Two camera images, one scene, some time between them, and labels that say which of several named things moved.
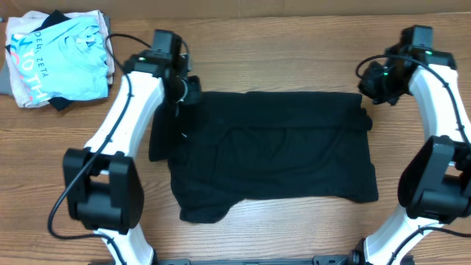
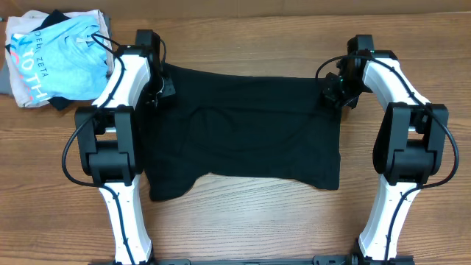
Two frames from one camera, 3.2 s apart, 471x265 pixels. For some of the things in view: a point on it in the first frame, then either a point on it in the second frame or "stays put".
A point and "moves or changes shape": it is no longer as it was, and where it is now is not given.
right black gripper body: (373, 87) -> (332, 93)
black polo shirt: (232, 146) moves or changes shape
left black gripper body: (188, 91) -> (158, 88)
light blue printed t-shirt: (65, 60) stays put
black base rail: (332, 260) stays put
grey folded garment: (6, 85) stays put
